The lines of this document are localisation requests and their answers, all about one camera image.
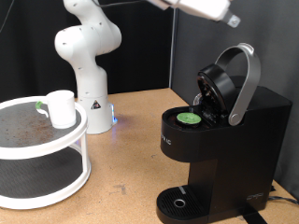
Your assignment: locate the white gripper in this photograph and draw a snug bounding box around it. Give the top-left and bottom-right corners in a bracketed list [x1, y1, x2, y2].
[146, 0, 242, 29]

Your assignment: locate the green reusable coffee pod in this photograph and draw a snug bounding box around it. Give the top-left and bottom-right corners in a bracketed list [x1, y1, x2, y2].
[176, 112, 202, 126]

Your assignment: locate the black Keurig coffee machine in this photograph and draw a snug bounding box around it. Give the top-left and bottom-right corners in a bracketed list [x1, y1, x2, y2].
[156, 42, 293, 224]

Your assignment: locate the white mug with green handle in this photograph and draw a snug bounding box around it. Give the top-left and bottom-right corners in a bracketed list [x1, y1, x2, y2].
[35, 90, 78, 130]

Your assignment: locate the grey partition panel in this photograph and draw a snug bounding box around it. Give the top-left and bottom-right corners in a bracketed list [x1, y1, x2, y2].
[169, 0, 299, 200]

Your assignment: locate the black tape strip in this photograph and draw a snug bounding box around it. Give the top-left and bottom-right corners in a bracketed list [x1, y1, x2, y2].
[239, 211, 269, 224]

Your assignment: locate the black backdrop curtain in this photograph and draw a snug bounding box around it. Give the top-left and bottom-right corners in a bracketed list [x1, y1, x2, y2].
[0, 0, 176, 104]

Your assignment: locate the white two-tier turntable shelf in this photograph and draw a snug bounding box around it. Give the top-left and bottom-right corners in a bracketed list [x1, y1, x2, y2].
[0, 95, 92, 210]

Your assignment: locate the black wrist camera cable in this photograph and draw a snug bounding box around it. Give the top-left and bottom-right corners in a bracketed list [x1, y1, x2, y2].
[93, 0, 150, 8]

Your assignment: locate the braided coffee machine power cord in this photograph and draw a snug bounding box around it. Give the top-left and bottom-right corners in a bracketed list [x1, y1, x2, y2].
[268, 195, 299, 205]

